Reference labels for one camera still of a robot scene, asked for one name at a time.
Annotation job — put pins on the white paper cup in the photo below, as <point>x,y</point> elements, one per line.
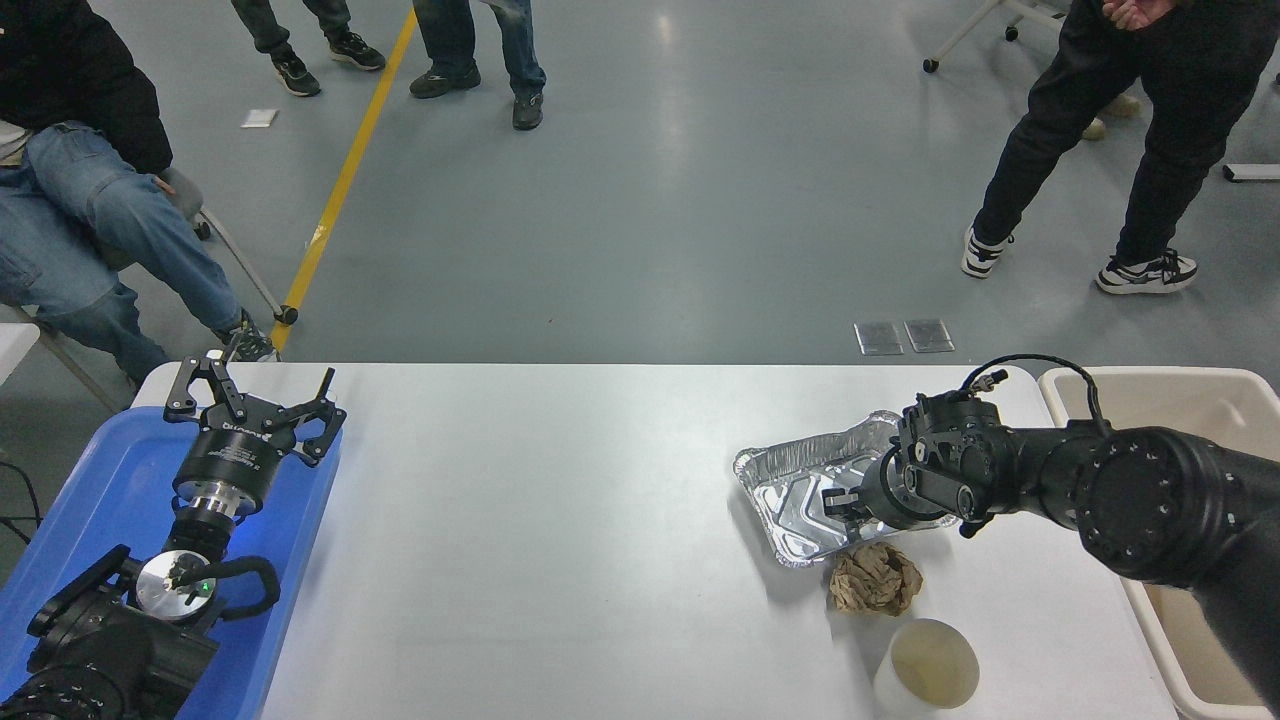
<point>930,670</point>

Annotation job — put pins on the silver foil tray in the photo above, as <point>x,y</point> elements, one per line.
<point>790,490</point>

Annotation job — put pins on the metal floor plate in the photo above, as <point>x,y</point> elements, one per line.
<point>929,336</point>
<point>879,338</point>

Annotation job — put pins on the person's hand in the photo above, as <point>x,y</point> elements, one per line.
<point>1140,12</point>

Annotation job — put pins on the flat white floor object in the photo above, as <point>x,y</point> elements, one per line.
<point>1252,172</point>

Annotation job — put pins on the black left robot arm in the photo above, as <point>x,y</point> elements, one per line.
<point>100,650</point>

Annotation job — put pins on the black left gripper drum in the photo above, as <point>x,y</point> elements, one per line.
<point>228,460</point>

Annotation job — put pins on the crumpled tan paper ball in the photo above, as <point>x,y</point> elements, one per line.
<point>875,580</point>

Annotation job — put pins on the grey wheeled chair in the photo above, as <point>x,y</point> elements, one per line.
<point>245,265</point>

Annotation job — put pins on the person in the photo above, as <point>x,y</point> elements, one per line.
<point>296,75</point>
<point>1180,80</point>
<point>80,200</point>
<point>460,40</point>
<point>1120,104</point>

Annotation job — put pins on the blue plastic tray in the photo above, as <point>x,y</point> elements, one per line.
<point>110,470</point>

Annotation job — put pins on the large pale bin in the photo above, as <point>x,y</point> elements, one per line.
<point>1180,400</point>

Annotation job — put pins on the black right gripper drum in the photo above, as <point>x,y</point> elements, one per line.
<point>885,495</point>

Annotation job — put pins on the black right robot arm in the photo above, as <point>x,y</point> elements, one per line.
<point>1150,500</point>

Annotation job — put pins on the small white table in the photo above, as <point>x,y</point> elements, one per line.
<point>12,345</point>

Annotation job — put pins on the white wheeled chair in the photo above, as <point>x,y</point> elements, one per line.
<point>960,37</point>

